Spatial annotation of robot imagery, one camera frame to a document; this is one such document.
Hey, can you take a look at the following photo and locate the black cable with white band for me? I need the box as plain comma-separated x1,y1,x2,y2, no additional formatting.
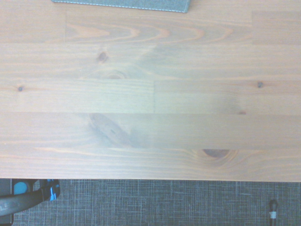
269,199,278,226

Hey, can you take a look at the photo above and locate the black and blue clamp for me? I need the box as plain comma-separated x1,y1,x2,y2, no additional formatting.
0,178,61,226

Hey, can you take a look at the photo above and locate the grey felt desk organizer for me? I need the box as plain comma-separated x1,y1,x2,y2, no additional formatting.
51,0,190,14

